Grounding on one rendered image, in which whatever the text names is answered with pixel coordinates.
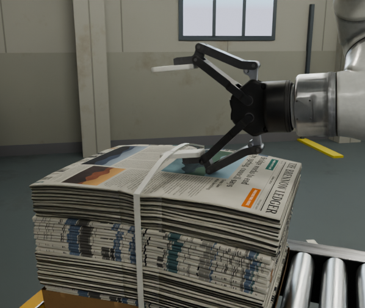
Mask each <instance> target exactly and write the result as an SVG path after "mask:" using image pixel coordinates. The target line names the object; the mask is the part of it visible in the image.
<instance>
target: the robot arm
mask: <svg viewBox="0 0 365 308"><path fill-rule="evenodd" d="M333 8H334V14H335V18H336V25H337V30H338V38H339V43H340V44H341V45H342V51H343V54H344V60H345V65H344V71H337V73H336V72H332V71H329V72H328V73H312V74H302V75H298V76H297V77H296V79H295V84H293V82H292V81H290V80H286V81H267V82H263V81H259V80H258V68H259V67H260V66H261V64H260V62H259V61H256V60H243V59H241V58H239V57H237V56H234V55H232V54H230V53H227V52H225V51H222V50H220V49H218V48H215V47H213V46H211V45H208V44H206V43H197V44H196V45H195V53H194V55H193V56H187V57H176V58H174V59H173V63H174V65H170V66H162V67H152V68H151V71H152V72H166V71H174V70H188V69H195V68H201V69H202V70H203V71H204V72H206V73H207V74H208V75H209V76H211V77H212V78H213V79H215V80H216V81H217V82H218V83H220V84H221V85H222V86H223V87H225V88H226V90H227V91H229V92H230V93H231V94H232V96H231V99H230V100H229V103H230V106H231V120H232V121H233V123H234V124H235V126H234V127H232V129H230V130H229V132H227V133H226V134H225V135H224V137H222V138H221V139H220V140H219V141H218V142H217V143H216V144H215V145H214V146H213V147H212V148H210V149H209V150H208V151H207V152H205V149H204V148H203V149H192V150H178V151H177V152H175V153H174V154H172V156H170V157H169V158H168V159H175V158H182V162H183V163H184V164H196V163H200V164H201V165H203V166H204V167H205V169H206V170H205V172H206V173H207V174H208V175H210V174H212V173H214V172H216V171H218V170H220V169H222V168H224V167H226V166H228V165H230V164H232V163H234V162H236V161H238V160H239V159H241V158H243V157H245V156H247V155H256V154H260V153H261V152H262V151H263V150H264V148H265V146H264V144H263V143H262V139H261V134H263V133H288V132H291V131H293V130H294V128H295V130H296V133H297V135H298V136H299V137H301V136H315V137H323V136H328V137H333V136H336V135H337V136H340V137H347V138H353V139H357V140H360V141H365V0H333ZM204 55H208V56H210V57H213V58H214V59H217V60H219V61H222V62H224V63H226V64H229V65H231V66H233V67H236V68H239V69H243V71H244V74H245V75H248V76H249V77H250V80H249V81H247V82H246V83H245V84H244V85H243V86H242V85H241V84H239V83H238V82H237V81H235V80H233V79H232V78H230V77H229V76H228V75H227V74H226V73H224V72H223V71H221V69H219V68H218V67H216V66H215V65H214V64H213V63H211V62H210V61H208V60H207V59H206V58H205V57H204ZM242 130H244V131H245V132H247V133H248V134H250V135H251V136H253V139H252V140H250V141H249V142H248V145H246V146H245V147H242V148H240V149H239V150H236V151H235V152H233V153H231V154H229V155H227V156H225V157H223V158H222V159H220V160H218V161H216V162H213V160H212V157H214V156H215V155H216V154H217V153H218V152H219V151H220V150H221V149H222V148H224V146H225V145H226V144H227V143H229V142H230V141H231V140H232V139H233V138H234V137H235V136H236V135H238V134H239V133H240V132H241V131H242Z"/></svg>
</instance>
